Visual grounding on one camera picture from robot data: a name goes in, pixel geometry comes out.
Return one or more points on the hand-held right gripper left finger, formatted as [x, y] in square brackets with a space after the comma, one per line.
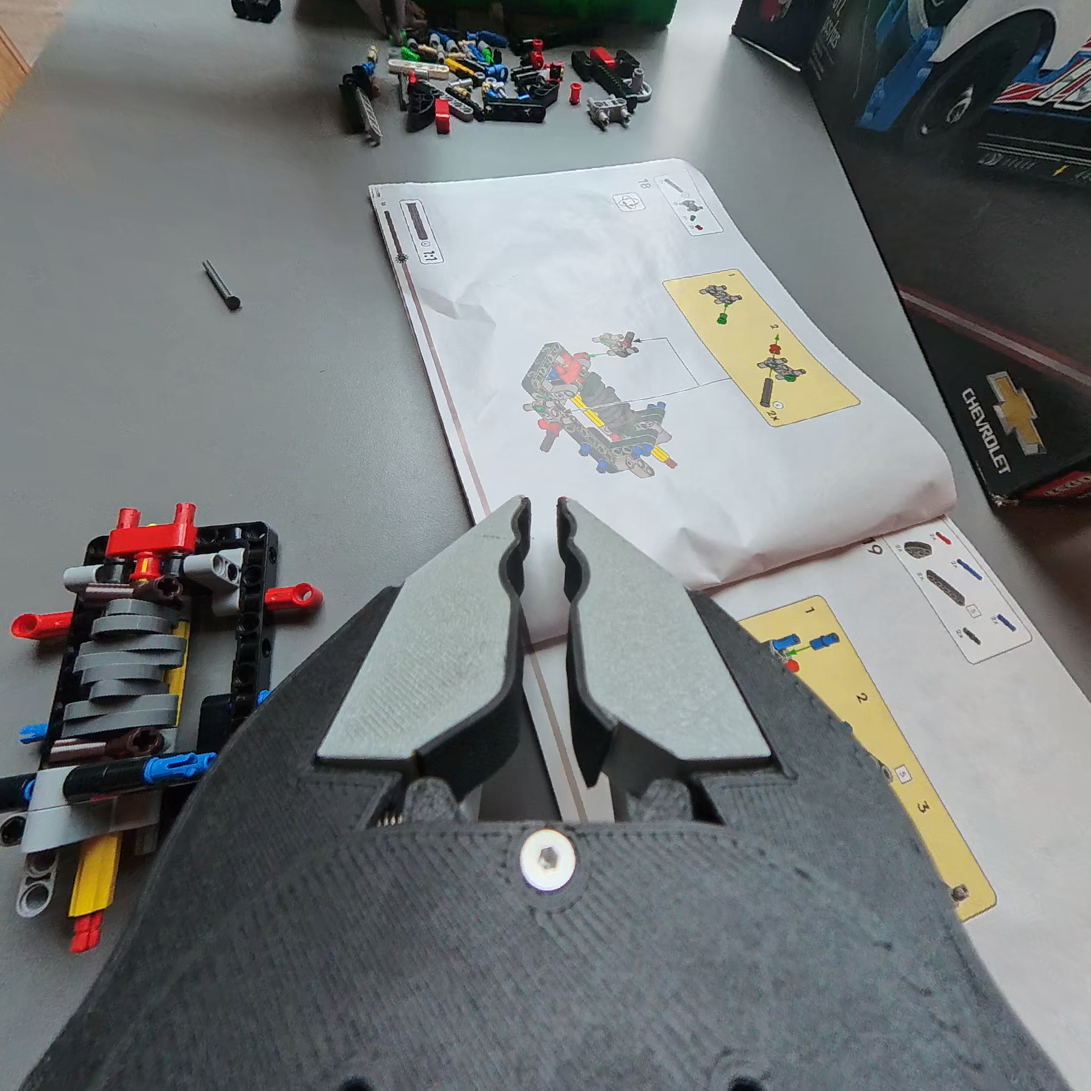
[426, 673]

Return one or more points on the dark grey lego axle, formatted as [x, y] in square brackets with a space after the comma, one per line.
[222, 285]

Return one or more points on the lego instruction booklet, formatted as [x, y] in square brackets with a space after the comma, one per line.
[597, 256]

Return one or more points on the red lego axle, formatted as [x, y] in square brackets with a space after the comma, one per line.
[85, 933]

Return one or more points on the pile of lego pieces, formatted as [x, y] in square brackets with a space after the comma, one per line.
[511, 109]

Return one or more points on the black lego box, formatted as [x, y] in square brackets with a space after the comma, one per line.
[980, 256]

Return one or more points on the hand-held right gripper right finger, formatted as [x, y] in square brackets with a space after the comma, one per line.
[665, 673]

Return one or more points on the black lego frame assembly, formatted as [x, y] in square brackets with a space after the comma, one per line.
[256, 597]

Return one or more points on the green plastic bin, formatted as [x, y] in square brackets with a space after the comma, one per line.
[597, 17]

